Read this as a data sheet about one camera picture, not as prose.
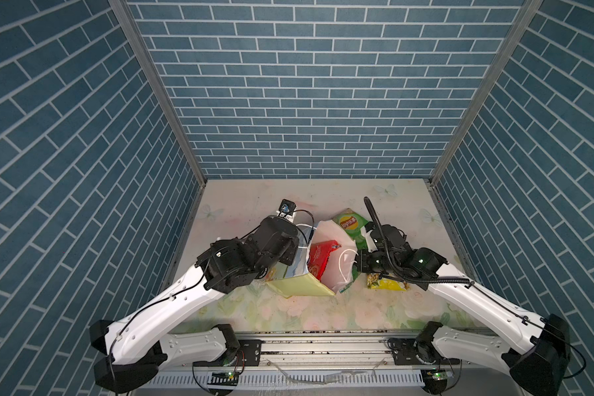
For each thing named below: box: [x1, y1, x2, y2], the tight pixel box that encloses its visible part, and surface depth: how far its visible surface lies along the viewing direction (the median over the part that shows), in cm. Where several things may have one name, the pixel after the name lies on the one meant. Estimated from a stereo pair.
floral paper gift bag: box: [266, 219, 358, 298], surface depth 73 cm
